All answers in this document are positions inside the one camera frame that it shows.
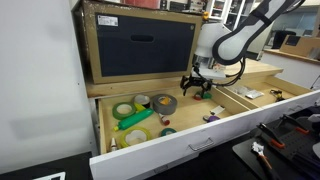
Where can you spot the black yellow clamp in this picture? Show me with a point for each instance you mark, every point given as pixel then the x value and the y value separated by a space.
pixel 278 95

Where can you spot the black orange clamp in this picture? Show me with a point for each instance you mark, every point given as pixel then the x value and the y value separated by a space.
pixel 271 136
pixel 293 123

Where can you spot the large cardboard box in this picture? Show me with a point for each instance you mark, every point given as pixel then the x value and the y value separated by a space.
pixel 303 46

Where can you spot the green tape roll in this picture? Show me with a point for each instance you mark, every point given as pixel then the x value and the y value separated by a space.
pixel 115 111

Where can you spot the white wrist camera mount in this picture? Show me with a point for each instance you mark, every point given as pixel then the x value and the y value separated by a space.
pixel 213 73

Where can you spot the white cabinet wooden top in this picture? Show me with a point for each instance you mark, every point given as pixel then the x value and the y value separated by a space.
pixel 293 70

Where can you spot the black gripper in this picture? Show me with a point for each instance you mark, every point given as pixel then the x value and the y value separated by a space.
pixel 199 81

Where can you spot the black work mat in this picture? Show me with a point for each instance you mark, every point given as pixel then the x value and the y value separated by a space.
pixel 253 160

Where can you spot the black perforated plate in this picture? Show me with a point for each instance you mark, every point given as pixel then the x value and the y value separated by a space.
pixel 300 146

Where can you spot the wooden box black front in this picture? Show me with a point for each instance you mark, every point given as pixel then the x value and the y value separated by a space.
pixel 143 60

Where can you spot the grey duct tape roll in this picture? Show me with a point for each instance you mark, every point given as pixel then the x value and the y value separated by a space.
pixel 156 106

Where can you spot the black equipment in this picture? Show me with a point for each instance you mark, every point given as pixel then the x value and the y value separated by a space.
pixel 180 5

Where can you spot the yellow plastic piece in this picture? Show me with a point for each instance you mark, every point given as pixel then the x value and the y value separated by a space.
pixel 139 107

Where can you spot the small red tape roll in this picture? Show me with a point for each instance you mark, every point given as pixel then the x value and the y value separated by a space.
pixel 196 97

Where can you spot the purple tape roll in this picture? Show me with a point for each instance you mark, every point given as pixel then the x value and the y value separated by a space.
pixel 214 118

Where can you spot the yellow-green tape roll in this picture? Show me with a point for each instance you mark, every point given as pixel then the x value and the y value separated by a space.
pixel 124 138

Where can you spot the small yellow object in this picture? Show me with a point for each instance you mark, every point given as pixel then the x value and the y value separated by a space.
pixel 206 15

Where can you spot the glue tube red cap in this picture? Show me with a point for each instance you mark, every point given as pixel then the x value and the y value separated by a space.
pixel 164 119

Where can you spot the green marker tube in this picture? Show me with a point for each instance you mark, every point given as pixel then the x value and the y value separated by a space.
pixel 136 119

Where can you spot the small white bottle red tip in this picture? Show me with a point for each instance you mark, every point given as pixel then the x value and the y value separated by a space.
pixel 113 145

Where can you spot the white front wooden drawer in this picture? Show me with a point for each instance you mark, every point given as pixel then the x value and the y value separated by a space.
pixel 150 156
pixel 283 110

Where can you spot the white label strip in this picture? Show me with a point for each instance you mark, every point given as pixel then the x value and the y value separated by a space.
pixel 217 110

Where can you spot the yellow paper scrap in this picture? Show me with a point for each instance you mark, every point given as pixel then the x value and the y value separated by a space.
pixel 165 100

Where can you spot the clear plastic bag with label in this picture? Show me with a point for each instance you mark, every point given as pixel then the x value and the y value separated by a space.
pixel 255 94

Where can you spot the black office chair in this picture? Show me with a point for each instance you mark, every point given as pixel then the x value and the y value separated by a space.
pixel 283 38

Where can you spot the brown tape roll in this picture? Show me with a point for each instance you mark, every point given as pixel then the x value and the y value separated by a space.
pixel 146 104

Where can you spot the small teal tape roll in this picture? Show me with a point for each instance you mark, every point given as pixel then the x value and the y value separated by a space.
pixel 163 131

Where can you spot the red box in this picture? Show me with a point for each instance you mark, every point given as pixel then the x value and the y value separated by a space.
pixel 143 3

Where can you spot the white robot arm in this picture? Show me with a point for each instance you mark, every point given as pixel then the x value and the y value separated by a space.
pixel 233 46

